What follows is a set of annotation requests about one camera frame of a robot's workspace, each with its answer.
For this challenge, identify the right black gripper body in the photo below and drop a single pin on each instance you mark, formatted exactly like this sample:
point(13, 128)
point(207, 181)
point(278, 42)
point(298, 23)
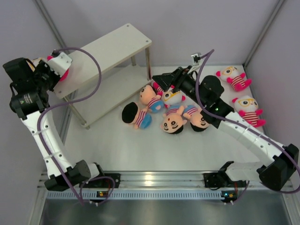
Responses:
point(184, 83)

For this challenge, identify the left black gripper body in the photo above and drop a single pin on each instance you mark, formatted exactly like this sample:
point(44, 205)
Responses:
point(45, 77)

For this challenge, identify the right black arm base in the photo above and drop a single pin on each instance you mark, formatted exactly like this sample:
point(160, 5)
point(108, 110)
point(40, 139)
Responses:
point(217, 180)

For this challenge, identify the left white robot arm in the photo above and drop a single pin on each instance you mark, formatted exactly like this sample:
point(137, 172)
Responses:
point(30, 85)

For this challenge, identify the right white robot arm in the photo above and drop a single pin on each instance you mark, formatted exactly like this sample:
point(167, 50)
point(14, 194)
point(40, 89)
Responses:
point(277, 163)

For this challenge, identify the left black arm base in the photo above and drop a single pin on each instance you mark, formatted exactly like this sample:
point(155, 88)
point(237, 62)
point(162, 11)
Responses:
point(107, 181)

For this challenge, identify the boy plush near shelf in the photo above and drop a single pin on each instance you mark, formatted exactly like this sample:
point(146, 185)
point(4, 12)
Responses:
point(151, 99)

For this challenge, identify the white two-tier shelf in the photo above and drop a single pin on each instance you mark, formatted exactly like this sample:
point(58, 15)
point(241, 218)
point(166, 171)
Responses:
point(122, 62)

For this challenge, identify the boy plush face up centre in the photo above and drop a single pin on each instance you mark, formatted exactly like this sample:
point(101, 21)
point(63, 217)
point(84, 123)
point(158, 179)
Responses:
point(173, 122)

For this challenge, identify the boy plush face up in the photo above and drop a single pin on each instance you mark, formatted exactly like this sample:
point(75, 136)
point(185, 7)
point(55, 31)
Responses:
point(193, 114)
point(173, 122)

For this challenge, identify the boy plush face up right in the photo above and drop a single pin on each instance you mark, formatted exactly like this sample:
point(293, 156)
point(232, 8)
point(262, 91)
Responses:
point(193, 114)

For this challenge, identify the boy plush showing black hair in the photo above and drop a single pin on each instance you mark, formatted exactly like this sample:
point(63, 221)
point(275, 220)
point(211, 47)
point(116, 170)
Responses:
point(139, 118)

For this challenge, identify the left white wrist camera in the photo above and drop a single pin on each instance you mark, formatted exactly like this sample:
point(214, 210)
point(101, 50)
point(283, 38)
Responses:
point(60, 64)

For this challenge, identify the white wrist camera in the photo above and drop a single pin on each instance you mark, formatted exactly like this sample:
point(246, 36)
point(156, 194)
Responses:
point(196, 58)
point(60, 64)

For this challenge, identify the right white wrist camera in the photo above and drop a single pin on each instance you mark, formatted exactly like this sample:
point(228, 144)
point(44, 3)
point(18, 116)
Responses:
point(196, 58)

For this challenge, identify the aluminium mounting rail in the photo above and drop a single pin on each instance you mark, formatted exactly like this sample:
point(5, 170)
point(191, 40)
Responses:
point(162, 180)

